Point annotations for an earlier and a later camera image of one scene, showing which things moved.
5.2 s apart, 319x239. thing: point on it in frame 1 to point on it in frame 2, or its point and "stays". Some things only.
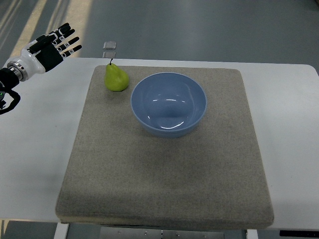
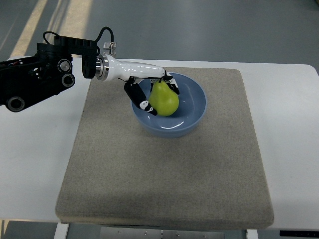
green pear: [115, 79] to [164, 101]
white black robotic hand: [48, 51] to [115, 69]
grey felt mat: [209, 179] stays
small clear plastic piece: [109, 45] stays
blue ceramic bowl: [169, 104] stays
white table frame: [61, 230] stays
